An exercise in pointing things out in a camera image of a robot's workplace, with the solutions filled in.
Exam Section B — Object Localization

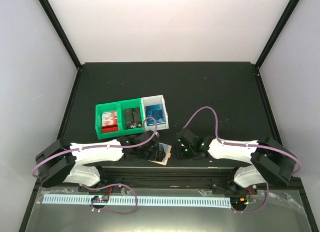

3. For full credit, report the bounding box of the tan leather card holder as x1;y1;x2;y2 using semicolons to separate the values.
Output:
148;143;172;166

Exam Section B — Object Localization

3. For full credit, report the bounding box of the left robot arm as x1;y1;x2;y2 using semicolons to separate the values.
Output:
32;131;166;192

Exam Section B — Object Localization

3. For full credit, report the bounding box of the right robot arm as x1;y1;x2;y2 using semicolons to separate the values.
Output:
176;128;297;195

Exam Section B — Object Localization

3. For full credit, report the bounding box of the black card stack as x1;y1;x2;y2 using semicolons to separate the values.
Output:
124;107;142;129

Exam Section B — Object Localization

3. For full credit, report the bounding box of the blue card stack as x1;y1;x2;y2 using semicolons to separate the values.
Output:
145;104;165;124

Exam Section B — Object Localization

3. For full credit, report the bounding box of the red white card stack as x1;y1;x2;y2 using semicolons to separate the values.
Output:
101;111;118;133

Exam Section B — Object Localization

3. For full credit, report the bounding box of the green bin middle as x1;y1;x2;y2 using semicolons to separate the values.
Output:
118;98;145;136

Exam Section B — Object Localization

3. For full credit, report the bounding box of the green bin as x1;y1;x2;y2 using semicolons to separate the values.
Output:
118;98;145;136
95;102;122;140

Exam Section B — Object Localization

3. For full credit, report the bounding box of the white bin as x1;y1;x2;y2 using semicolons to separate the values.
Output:
141;95;169;131

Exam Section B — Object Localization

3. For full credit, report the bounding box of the green bin left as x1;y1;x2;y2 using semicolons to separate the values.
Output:
95;102;122;140

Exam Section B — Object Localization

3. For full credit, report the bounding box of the left circuit board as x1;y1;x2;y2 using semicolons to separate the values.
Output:
91;195;109;204

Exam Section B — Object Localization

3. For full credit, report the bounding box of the circuit board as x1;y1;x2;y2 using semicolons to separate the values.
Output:
91;195;109;204
230;197;257;206

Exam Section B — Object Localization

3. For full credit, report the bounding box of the right circuit board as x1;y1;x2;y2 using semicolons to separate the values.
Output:
230;197;257;206

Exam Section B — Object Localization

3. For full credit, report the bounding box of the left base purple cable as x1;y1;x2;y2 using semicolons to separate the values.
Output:
82;183;139;215

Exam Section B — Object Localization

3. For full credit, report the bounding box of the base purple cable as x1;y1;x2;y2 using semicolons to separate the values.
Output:
82;183;139;215
231;182;270;215

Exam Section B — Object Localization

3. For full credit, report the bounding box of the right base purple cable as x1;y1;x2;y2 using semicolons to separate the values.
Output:
231;182;270;215

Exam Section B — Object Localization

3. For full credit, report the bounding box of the white slotted cable duct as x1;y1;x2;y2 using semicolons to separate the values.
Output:
42;194;232;209

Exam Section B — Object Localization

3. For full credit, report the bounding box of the black frame post right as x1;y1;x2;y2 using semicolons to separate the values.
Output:
255;0;300;70

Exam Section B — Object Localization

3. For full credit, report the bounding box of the black frame post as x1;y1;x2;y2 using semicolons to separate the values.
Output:
255;0;300;70
38;0;82;70

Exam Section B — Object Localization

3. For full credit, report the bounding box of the black frame post left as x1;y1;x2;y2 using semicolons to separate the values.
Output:
38;0;82;70

